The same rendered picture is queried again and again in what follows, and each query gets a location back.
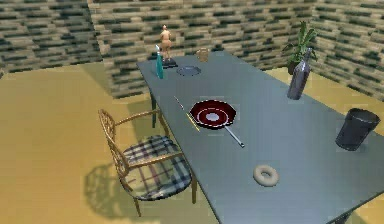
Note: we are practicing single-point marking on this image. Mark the yellow pencil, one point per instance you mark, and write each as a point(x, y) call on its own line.
point(188, 115)

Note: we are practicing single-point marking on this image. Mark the red frying pan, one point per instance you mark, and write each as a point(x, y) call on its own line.
point(213, 115)

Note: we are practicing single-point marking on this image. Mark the grey round plate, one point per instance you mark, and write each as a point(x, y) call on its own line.
point(188, 70)

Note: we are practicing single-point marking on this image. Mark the teal spray bottle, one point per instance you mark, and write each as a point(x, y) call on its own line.
point(159, 66)

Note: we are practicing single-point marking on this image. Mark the wooden chair with plaid cushion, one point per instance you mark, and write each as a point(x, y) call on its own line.
point(153, 166)

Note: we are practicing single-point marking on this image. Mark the tan figurine statue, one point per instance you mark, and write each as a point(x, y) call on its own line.
point(165, 43)

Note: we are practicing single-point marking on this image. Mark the grey dining table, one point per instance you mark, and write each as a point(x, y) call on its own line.
point(273, 133)

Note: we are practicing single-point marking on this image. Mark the dark glass bottle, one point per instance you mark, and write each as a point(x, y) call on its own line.
point(299, 80)

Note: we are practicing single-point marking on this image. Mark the green house plant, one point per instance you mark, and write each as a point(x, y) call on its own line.
point(301, 43)

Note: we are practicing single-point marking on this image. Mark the black cup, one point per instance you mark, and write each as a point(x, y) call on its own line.
point(355, 130)

